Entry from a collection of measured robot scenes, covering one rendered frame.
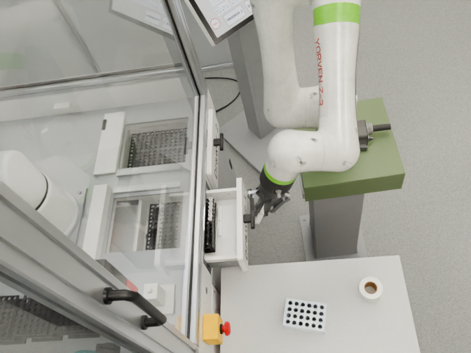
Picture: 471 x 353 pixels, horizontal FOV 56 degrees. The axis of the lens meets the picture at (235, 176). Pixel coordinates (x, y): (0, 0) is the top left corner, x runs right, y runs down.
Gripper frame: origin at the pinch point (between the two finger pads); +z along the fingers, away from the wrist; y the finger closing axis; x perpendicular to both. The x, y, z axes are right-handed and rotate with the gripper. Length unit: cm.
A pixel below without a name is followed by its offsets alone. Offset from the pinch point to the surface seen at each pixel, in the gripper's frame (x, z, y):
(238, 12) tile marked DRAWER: 88, -6, -7
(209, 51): 164, 84, -9
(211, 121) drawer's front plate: 39.5, 5.1, -15.2
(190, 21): 163, 62, -23
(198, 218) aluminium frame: -2.7, -0.1, -19.1
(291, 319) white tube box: -29.2, 9.8, 11.0
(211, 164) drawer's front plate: 20.8, 5.0, -14.8
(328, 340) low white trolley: -35.0, 9.5, 21.9
